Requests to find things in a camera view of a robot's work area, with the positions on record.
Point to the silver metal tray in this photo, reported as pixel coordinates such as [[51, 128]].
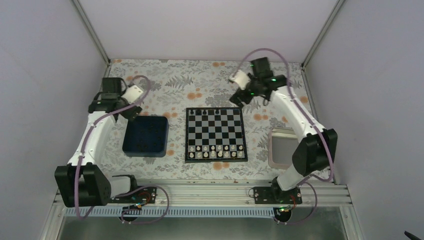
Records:
[[282, 143]]

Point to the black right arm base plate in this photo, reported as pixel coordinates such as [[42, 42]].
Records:
[[267, 195]]

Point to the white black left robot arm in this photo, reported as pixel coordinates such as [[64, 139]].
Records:
[[81, 181]]

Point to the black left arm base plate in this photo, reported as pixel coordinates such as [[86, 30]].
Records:
[[146, 195]]

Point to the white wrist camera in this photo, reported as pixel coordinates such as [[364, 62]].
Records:
[[132, 94], [241, 79]]

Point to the dark blue plastic tray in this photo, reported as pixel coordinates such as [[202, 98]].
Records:
[[146, 136]]

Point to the grey slotted cable duct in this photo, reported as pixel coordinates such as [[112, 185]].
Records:
[[185, 212]]

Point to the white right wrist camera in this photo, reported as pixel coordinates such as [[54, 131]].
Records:
[[241, 79]]

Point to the floral patterned table cloth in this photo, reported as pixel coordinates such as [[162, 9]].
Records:
[[176, 85]]

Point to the black white chessboard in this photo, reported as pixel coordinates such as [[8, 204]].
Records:
[[224, 129]]

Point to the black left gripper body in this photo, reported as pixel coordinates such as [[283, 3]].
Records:
[[131, 114]]

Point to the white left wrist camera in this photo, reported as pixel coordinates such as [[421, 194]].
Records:
[[132, 94]]

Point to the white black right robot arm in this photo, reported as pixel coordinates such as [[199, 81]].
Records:
[[315, 153]]

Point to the white chess pieces front row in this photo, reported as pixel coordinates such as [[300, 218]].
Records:
[[212, 152]]

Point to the aluminium mounting rail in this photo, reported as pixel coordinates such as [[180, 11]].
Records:
[[237, 193]]

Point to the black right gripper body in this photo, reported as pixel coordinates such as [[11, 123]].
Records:
[[246, 99]]

